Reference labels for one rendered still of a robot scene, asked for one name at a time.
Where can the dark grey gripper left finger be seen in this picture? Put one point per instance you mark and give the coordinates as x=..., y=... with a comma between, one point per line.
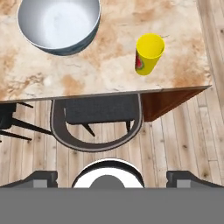
x=43, y=179

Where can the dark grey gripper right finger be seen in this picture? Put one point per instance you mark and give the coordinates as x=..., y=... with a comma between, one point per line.
x=180, y=179

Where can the yellow cup with red print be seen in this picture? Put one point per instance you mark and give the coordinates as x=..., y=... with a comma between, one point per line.
x=148, y=55

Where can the marble top dining table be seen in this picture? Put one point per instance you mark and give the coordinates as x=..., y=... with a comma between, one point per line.
x=110, y=67

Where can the grey metal bowl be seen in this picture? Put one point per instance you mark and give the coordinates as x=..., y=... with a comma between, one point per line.
x=58, y=24

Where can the white and black round object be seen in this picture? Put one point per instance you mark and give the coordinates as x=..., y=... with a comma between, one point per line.
x=108, y=175

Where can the black chair with thin legs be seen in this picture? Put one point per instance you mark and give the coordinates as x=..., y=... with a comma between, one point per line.
x=11, y=122

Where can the dark grey round-backed chair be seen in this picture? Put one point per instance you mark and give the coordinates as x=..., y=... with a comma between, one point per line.
x=99, y=116

